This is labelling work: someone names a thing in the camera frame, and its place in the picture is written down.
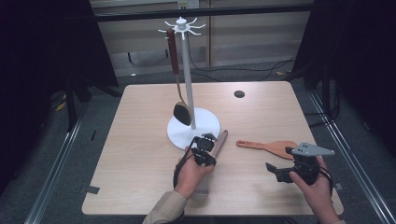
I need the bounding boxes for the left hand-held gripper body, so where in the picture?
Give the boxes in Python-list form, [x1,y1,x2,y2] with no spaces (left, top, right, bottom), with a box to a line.
[190,133,219,167]

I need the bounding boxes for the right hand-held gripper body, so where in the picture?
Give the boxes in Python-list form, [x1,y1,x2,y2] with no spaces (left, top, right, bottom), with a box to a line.
[290,142,336,187]

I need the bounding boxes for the wooden spatula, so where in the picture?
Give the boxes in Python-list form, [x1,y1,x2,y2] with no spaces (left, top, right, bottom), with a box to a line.
[235,139,298,161]

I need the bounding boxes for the white utensil rack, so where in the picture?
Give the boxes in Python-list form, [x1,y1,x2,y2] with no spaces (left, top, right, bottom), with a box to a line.
[157,17,221,151]

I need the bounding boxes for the dark spoon with brown handle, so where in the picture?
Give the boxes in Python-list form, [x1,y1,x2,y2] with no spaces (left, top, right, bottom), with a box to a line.
[165,27,193,127]

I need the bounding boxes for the person's left hand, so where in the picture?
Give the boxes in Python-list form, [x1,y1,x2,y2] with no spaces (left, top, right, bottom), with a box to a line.
[173,147,216,201]

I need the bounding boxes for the person's right hand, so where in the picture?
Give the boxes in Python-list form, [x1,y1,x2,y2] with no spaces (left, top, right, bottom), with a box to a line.
[289,156,333,217]

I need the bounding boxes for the black metal stand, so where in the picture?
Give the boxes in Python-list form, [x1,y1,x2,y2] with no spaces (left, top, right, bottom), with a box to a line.
[320,62,341,119]
[64,74,123,133]

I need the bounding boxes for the black curtain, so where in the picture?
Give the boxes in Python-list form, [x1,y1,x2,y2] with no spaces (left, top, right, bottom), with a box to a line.
[0,0,120,195]
[290,0,396,157]

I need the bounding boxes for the black horizontal bar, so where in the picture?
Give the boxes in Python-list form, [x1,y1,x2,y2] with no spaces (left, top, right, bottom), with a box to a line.
[92,4,314,22]

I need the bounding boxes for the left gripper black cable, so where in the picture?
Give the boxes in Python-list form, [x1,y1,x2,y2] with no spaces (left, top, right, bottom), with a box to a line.
[172,136,200,189]

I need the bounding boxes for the metal floor rail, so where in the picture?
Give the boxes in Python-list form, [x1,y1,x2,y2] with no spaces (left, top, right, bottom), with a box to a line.
[23,115,86,224]
[307,90,396,224]

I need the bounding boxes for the black floor cables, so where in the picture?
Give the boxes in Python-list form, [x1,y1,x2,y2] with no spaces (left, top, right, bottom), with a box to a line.
[186,36,297,82]

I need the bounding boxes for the white wall outlet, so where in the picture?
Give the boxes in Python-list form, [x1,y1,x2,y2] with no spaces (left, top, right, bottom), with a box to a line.
[177,0,200,9]

